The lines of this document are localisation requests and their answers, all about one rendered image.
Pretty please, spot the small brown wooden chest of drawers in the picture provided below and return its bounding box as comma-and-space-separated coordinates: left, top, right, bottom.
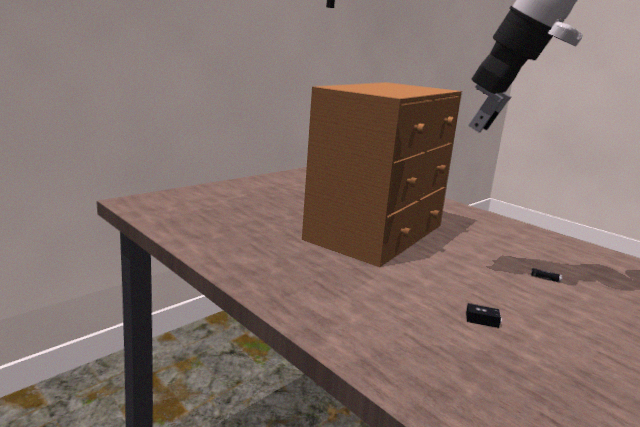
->
302, 83, 462, 267

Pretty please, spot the brown wooden drawer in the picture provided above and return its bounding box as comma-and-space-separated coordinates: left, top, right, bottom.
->
388, 152, 425, 212
382, 201, 418, 263
421, 143, 452, 195
415, 187, 445, 241
395, 99, 433, 157
428, 96, 460, 146

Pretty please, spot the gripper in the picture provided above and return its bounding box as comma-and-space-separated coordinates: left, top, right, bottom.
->
468, 0, 583, 133

